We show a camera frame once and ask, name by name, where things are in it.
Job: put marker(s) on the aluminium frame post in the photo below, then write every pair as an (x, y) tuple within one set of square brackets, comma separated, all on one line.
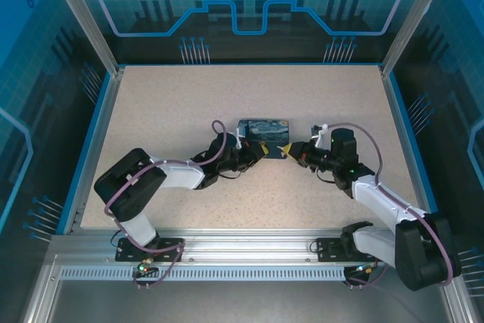
[(416, 16), (85, 16)]

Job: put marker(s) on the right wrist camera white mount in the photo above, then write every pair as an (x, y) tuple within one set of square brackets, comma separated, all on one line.
[(319, 134)]

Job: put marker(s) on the aluminium frame beam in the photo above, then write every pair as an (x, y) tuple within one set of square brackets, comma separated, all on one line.
[(246, 241)]

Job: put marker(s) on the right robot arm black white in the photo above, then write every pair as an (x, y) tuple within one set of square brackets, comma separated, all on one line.
[(416, 240)]

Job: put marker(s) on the small connector with green light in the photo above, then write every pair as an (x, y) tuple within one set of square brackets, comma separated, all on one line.
[(145, 266), (365, 268)]

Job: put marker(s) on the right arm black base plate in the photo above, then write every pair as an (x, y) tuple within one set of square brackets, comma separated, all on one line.
[(329, 249)]

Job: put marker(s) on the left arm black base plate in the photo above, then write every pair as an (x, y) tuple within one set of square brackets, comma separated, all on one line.
[(170, 249)]

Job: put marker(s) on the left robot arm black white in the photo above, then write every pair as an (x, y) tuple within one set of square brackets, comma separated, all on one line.
[(143, 183)]

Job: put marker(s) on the starry night painted tin box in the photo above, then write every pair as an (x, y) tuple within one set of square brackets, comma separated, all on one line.
[(264, 132)]

